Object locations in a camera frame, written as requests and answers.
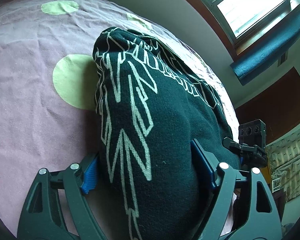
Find black patterned sweater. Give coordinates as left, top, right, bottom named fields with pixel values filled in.
left=93, top=27, right=240, bottom=239

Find patterned beige cloth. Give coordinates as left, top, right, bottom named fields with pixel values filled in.
left=266, top=128, right=300, bottom=202

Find brown wooden door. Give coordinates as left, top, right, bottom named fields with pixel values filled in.
left=235, top=68, right=300, bottom=144

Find teal curtain right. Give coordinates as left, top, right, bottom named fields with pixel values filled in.
left=230, top=7, right=300, bottom=86

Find pink dotted bed sheet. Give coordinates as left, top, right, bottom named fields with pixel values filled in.
left=0, top=0, right=238, bottom=239

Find black camera box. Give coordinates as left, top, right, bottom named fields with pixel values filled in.
left=238, top=119, right=266, bottom=148

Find window with white frame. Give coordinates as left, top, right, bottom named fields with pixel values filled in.
left=162, top=0, right=300, bottom=61

